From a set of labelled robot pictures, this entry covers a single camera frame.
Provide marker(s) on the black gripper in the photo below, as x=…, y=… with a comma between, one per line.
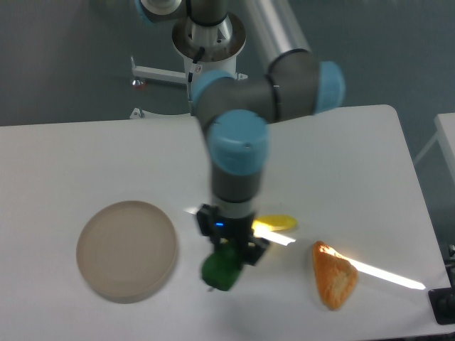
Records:
x=221, y=229

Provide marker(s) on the green bell pepper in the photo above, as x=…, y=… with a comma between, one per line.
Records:
x=222, y=268

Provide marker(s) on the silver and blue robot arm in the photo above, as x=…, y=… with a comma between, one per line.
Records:
x=284, y=81

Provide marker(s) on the beige round plate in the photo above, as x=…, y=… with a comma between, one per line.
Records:
x=127, y=251

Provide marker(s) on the orange triangular pastry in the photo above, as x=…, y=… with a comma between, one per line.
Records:
x=336, y=277

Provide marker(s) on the black device at table edge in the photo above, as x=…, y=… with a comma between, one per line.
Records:
x=442, y=303

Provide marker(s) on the white side table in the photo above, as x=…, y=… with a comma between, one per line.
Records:
x=444, y=137

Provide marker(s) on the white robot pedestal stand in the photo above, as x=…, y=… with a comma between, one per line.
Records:
x=203, y=49

